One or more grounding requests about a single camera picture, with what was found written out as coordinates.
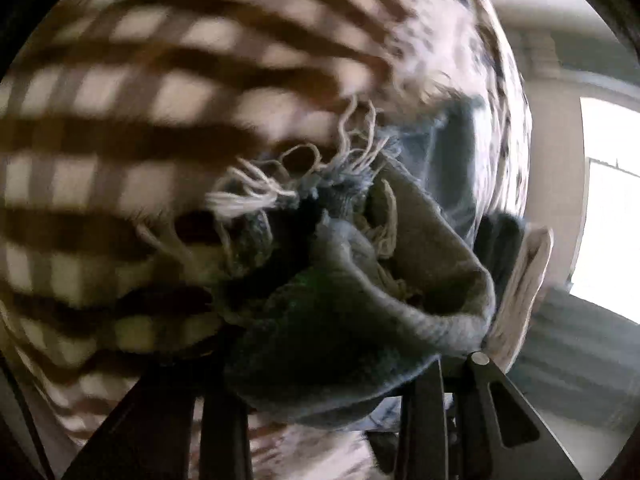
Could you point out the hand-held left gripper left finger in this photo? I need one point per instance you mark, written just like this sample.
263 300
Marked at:
220 425

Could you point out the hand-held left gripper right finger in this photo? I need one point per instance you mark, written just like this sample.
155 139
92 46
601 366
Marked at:
425 410

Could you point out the frayed blue denim pants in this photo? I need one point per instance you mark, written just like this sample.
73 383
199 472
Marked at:
360 280

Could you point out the bright window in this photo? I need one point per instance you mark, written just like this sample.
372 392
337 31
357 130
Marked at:
610 205

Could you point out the brown checkered blanket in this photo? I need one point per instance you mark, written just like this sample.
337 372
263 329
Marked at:
165 125

